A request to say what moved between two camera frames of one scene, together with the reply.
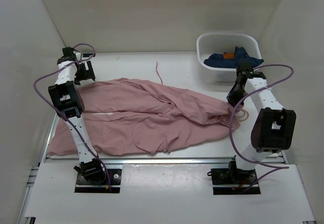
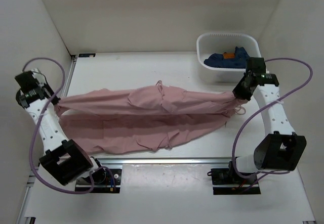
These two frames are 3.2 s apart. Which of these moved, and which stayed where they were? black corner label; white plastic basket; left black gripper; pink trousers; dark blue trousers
Moved: pink trousers; left black gripper
Stayed: white plastic basket; dark blue trousers; black corner label
